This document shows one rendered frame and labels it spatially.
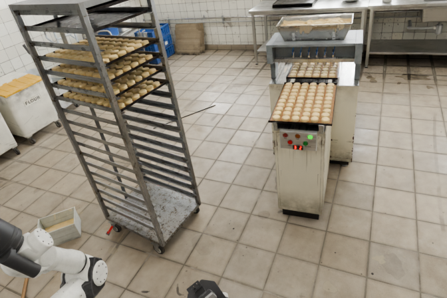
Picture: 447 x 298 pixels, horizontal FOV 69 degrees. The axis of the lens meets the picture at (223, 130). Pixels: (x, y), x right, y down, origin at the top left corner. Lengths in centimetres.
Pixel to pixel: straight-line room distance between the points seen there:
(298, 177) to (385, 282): 84
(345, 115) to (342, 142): 28
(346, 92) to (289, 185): 89
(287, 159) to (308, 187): 28
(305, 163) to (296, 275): 75
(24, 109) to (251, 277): 342
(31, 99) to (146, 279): 292
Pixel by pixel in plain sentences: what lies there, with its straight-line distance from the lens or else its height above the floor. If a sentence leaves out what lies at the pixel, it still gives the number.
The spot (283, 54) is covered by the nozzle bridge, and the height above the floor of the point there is 107.
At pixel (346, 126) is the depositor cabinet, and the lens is 297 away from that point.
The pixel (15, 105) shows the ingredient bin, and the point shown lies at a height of 56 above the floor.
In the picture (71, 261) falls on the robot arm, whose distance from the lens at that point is 118.
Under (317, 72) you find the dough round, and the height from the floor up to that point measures 92.
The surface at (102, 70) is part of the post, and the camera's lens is 180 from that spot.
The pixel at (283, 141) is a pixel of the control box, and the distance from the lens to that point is 223.
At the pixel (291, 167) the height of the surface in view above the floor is 51.
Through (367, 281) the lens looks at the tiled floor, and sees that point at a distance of 248.
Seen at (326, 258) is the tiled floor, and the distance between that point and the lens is 253.
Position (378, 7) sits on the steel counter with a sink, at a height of 86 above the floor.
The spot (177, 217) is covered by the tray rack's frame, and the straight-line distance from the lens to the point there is 269.
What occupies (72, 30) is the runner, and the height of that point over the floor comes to 168.
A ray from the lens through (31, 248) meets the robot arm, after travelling 105.
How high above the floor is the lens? 202
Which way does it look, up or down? 32 degrees down
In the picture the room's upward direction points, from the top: 9 degrees counter-clockwise
